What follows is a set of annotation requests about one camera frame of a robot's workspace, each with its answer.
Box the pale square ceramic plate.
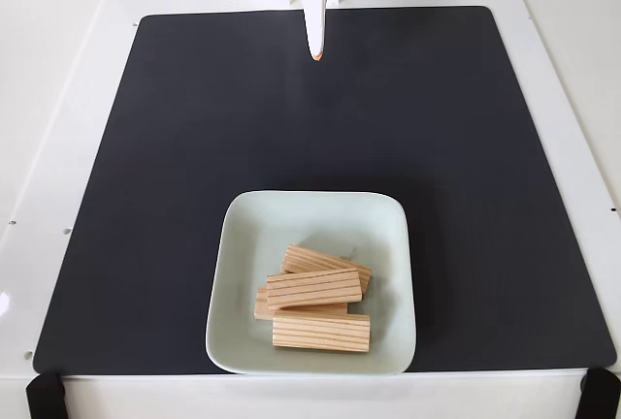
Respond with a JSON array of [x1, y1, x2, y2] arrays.
[[205, 189, 417, 375]]

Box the wooden block with dark lines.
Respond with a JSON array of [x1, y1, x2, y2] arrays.
[[266, 267, 364, 311]]

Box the striped grain wooden block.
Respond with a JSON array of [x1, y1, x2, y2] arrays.
[[280, 243, 373, 295]]

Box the striped block with knot end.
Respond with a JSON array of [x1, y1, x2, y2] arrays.
[[271, 312, 372, 356]]

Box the smooth light wooden block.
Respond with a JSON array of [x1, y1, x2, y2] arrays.
[[253, 286, 349, 322]]

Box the black rubber mat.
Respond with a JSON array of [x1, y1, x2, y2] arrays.
[[32, 5, 617, 375]]

